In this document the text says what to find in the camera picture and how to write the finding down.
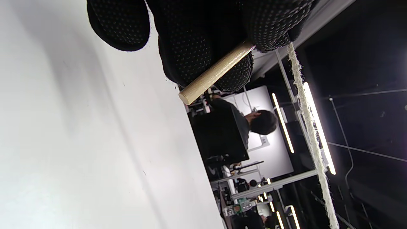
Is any long white ceiling light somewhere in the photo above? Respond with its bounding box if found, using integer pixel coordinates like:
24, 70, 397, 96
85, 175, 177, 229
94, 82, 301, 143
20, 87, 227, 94
303, 82, 336, 175

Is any white rope with wooden needle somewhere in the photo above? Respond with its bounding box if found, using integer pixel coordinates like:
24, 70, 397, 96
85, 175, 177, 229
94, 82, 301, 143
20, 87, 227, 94
178, 41, 340, 229

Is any person's left hand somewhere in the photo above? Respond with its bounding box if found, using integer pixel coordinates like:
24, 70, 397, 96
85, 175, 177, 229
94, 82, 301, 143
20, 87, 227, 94
86, 0, 315, 93

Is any black monitor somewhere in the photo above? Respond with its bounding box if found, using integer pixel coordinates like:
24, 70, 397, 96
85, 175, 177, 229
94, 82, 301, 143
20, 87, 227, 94
190, 103, 250, 166

